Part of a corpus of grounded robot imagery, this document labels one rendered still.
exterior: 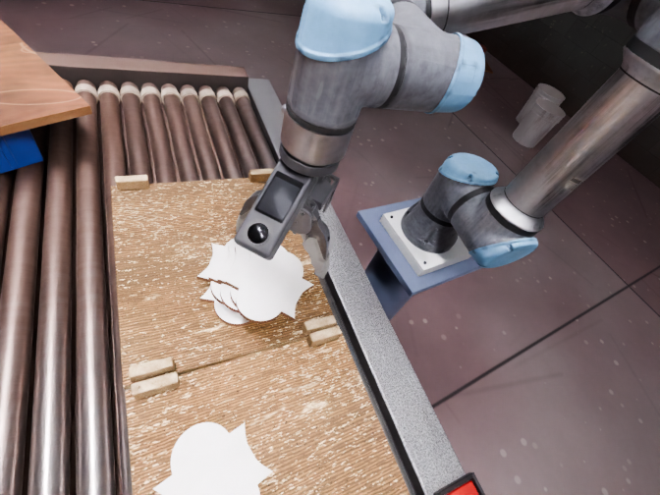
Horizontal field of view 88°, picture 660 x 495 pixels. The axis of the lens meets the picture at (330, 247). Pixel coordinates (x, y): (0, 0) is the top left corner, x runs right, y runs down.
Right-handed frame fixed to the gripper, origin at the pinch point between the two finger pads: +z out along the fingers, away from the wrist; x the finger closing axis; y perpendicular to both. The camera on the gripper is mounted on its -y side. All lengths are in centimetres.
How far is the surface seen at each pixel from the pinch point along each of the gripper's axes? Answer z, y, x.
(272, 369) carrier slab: 13.4, -10.6, -7.2
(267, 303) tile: 7.2, -3.8, -1.5
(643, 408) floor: 107, 100, -191
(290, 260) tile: 7.2, 5.8, -0.6
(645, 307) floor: 107, 183, -210
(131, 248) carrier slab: 13.4, -4.0, 25.9
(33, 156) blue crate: 13, 3, 55
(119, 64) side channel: 12, 39, 68
